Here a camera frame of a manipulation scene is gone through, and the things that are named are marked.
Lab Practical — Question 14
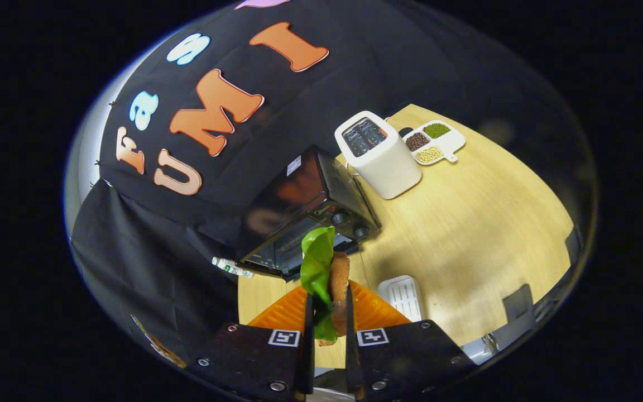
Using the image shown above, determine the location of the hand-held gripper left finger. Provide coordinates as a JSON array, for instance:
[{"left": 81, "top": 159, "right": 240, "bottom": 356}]
[{"left": 190, "top": 285, "right": 316, "bottom": 402}]

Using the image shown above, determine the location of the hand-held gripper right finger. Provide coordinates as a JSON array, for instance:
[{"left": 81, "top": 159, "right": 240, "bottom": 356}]
[{"left": 346, "top": 281, "right": 476, "bottom": 402}]

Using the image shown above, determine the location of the lettuce sandwich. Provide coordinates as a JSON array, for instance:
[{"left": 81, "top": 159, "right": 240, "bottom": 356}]
[{"left": 300, "top": 226, "right": 351, "bottom": 347}]

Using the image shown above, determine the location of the black toaster oven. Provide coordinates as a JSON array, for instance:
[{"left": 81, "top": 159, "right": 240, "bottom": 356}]
[{"left": 236, "top": 146, "right": 382, "bottom": 281}]

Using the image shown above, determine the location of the white pop-up toaster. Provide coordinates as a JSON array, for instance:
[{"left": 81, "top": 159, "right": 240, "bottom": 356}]
[{"left": 334, "top": 111, "right": 423, "bottom": 200}]

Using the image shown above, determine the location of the white ribbed plate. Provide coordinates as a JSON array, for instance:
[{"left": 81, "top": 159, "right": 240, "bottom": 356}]
[{"left": 378, "top": 275, "right": 426, "bottom": 323}]

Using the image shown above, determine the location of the white bottle green label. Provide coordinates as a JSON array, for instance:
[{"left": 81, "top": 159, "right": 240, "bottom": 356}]
[{"left": 212, "top": 257, "right": 255, "bottom": 279}]

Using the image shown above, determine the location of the white divided bean dish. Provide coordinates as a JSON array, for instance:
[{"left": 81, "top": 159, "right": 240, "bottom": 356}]
[{"left": 402, "top": 120, "right": 466, "bottom": 166}]

